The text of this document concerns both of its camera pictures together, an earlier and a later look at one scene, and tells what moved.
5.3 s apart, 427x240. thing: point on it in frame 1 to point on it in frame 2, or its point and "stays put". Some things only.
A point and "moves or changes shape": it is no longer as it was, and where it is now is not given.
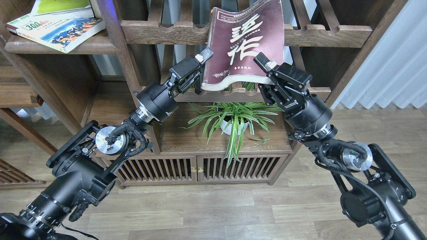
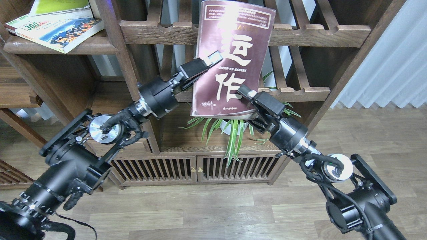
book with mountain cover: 60,34 stays put
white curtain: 395,71 stays put
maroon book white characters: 236,38 moves or changes shape
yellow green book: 67,9 stays put
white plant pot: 223,123 stays put
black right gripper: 306,112 to 285,134
